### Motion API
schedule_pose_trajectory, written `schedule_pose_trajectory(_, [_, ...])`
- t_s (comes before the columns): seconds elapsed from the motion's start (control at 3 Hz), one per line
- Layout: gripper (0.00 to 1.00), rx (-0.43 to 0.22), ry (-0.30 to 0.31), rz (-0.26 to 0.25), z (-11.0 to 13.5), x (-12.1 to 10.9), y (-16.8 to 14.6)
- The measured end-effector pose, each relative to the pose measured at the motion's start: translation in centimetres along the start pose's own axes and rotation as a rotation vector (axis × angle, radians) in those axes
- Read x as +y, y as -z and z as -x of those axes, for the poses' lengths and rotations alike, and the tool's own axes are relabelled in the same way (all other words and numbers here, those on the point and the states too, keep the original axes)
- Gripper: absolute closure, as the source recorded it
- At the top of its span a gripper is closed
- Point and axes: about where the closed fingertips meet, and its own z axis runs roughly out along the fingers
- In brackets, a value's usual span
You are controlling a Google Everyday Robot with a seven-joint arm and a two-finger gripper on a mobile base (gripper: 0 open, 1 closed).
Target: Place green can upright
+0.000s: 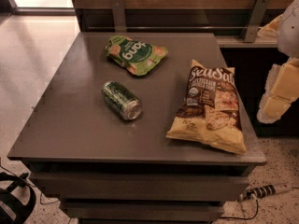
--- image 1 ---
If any right metal wall bracket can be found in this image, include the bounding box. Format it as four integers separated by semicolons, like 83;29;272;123
241;0;270;43

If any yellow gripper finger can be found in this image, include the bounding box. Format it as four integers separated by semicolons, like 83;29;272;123
257;59;299;124
257;15;282;38

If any black cable on floor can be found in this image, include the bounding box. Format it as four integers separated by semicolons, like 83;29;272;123
219;198;260;221

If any black white striped power strip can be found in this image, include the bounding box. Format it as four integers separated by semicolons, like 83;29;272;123
239;183;292;202

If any green snack bag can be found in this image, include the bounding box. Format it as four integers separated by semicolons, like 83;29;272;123
105;35;168;77

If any left metal wall bracket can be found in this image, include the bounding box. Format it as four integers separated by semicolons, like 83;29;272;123
110;0;127;33

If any black bag strap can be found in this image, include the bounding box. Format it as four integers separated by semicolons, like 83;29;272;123
0;171;37;224

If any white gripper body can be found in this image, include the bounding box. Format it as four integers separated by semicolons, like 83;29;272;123
278;0;299;58

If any metal wall bracket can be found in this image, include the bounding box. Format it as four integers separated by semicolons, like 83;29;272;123
241;0;270;43
110;0;127;33

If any green soda can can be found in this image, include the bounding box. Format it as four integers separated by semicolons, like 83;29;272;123
102;81;142;120

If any yellow brown chips bag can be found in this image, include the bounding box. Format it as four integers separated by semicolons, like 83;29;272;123
166;60;246;154

